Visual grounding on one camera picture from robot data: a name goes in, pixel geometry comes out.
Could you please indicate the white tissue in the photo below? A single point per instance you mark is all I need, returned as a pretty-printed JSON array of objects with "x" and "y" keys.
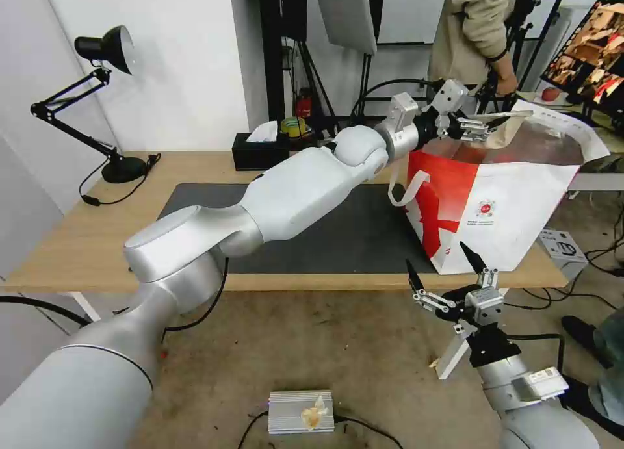
[{"x": 262, "y": 131}]

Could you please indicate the small paper scrap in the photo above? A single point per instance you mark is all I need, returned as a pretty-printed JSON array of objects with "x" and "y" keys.
[{"x": 434, "y": 364}]

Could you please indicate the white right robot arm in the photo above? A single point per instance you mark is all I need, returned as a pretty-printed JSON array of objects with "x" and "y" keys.
[{"x": 531, "y": 410}]

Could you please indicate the white printed carton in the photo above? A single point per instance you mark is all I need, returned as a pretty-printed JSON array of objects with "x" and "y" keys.
[{"x": 563, "y": 246}]

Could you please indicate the red bottle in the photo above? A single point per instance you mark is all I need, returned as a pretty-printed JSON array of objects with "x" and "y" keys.
[{"x": 303, "y": 105}]

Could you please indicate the black metal rack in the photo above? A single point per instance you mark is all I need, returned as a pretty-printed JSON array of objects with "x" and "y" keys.
[{"x": 283, "y": 39}]

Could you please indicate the black computer monitor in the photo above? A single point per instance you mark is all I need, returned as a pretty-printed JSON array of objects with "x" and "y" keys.
[{"x": 595, "y": 44}]

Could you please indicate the black tripod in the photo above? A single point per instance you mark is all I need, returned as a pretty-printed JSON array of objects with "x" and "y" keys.
[{"x": 497, "y": 93}]

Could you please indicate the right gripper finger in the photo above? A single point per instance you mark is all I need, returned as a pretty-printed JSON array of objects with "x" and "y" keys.
[
  {"x": 424, "y": 293},
  {"x": 480, "y": 268}
]

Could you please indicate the crumpled paper trash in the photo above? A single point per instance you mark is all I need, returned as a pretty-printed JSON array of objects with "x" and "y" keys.
[{"x": 313, "y": 412}]

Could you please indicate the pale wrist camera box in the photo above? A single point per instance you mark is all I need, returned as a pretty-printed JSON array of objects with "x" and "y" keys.
[
  {"x": 452, "y": 97},
  {"x": 485, "y": 304}
]

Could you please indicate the black desk lamp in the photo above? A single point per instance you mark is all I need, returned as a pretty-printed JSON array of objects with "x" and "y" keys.
[{"x": 117, "y": 42}]

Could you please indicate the red apple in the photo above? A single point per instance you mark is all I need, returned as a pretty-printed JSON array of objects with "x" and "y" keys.
[{"x": 551, "y": 94}]

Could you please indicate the black shoe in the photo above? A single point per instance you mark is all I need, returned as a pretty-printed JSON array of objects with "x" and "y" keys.
[{"x": 582, "y": 337}]

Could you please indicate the black desk mat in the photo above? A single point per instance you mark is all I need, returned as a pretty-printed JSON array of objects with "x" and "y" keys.
[{"x": 205, "y": 198}]

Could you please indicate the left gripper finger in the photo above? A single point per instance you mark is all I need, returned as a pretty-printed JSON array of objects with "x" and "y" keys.
[
  {"x": 475, "y": 123},
  {"x": 470, "y": 134}
]

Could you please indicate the white table leg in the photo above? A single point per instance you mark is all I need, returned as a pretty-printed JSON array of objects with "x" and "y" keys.
[
  {"x": 453, "y": 351},
  {"x": 85, "y": 306}
]

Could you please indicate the person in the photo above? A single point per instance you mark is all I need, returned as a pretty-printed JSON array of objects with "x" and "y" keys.
[{"x": 463, "y": 25}]

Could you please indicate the grey softbox panel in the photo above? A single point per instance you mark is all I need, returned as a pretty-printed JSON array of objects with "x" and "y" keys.
[{"x": 346, "y": 15}]

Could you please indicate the black tissue box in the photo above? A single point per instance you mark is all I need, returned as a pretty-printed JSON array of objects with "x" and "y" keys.
[{"x": 258, "y": 151}]

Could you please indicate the white and red takeout bag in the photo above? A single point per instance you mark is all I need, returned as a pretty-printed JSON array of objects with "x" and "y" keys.
[{"x": 512, "y": 200}]

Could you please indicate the silver finned metal box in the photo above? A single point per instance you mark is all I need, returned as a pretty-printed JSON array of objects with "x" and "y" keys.
[{"x": 287, "y": 415}]

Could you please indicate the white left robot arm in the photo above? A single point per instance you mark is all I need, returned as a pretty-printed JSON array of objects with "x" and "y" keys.
[{"x": 292, "y": 200}]

